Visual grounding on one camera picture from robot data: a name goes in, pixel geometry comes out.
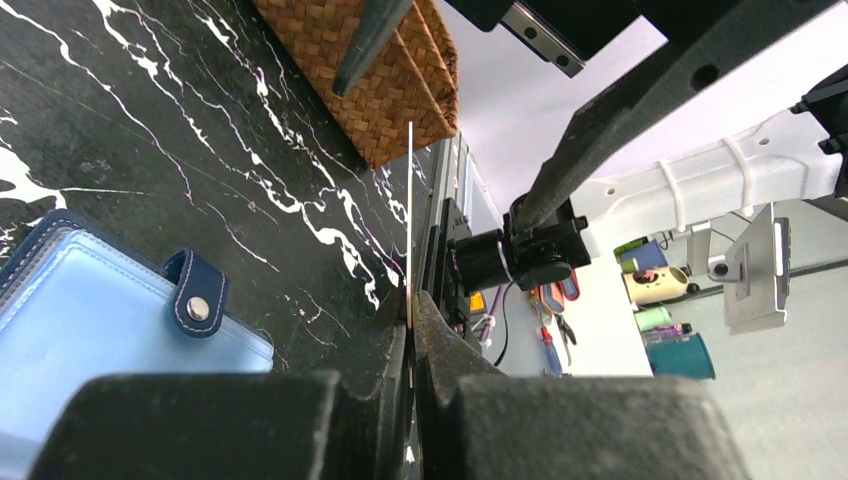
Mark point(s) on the aluminium table edge rail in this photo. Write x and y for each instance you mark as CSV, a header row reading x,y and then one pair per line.
x,y
448,217

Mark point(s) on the right arm base motor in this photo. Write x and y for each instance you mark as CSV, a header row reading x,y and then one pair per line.
x,y
546,254

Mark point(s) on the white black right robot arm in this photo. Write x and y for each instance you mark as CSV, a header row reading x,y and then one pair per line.
x,y
794,154

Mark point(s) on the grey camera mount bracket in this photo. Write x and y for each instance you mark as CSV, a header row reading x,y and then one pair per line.
x,y
754,271

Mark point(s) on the thin translucent credit card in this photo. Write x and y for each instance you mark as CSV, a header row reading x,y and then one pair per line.
x,y
409,227

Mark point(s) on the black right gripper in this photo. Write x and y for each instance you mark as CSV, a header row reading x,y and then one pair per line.
x,y
563,26

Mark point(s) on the cream mug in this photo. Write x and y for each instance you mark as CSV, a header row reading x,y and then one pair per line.
x,y
655,285

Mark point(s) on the teal cup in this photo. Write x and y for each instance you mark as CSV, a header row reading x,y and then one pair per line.
x,y
685,356

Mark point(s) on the dark blue card holder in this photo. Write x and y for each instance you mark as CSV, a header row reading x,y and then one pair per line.
x,y
77,305

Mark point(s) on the woven brown basket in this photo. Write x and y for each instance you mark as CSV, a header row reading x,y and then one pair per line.
x,y
406,100

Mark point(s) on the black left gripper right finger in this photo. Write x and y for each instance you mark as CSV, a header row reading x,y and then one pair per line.
x,y
475,422

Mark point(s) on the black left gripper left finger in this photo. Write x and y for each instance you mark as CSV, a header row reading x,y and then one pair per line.
x,y
347,422

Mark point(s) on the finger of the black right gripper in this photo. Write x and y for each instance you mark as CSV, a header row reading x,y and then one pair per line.
x,y
378,21

